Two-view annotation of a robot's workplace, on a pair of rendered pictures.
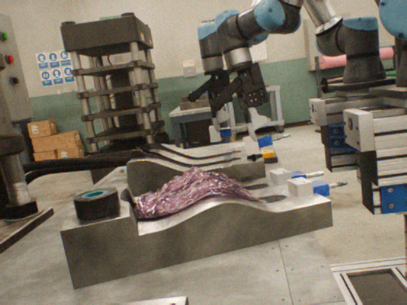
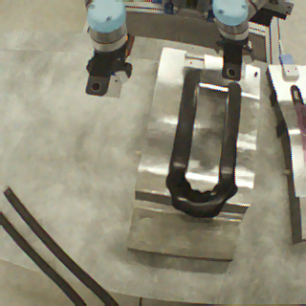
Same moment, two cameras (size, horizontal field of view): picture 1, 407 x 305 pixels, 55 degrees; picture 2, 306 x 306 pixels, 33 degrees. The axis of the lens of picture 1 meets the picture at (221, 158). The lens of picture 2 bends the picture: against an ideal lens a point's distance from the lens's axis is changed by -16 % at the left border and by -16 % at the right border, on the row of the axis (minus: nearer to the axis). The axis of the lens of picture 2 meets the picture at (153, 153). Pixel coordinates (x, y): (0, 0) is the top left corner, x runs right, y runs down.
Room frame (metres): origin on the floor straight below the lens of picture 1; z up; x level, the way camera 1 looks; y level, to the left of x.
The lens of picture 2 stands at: (1.25, 0.52, 2.20)
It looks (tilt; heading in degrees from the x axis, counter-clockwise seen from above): 74 degrees down; 274
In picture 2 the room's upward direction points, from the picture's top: 2 degrees clockwise
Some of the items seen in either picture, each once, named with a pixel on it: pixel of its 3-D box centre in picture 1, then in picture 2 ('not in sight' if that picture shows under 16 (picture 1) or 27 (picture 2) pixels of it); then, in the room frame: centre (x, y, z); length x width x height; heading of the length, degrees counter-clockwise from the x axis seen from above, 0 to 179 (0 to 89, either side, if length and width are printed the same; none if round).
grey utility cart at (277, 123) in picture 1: (250, 111); not in sight; (7.14, -0.65, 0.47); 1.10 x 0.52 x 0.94; 97
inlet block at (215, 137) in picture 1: (228, 131); (114, 69); (1.38, -0.04, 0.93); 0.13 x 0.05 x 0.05; 86
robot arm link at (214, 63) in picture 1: (213, 64); (106, 34); (1.39, -0.02, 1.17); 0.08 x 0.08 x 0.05
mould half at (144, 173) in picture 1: (181, 168); (202, 152); (1.16, 0.13, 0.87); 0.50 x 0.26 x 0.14; 86
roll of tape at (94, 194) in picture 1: (97, 202); not in sight; (0.69, 0.24, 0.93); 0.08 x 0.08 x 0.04
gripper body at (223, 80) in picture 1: (218, 87); (110, 47); (1.38, -0.03, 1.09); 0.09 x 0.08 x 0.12; 86
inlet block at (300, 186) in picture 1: (320, 188); not in sight; (0.81, -0.21, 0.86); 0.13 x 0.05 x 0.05; 103
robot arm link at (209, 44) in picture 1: (210, 41); (106, 17); (1.38, -0.02, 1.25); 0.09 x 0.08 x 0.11; 110
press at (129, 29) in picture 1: (126, 99); not in sight; (5.70, 1.25, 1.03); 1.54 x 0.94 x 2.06; 0
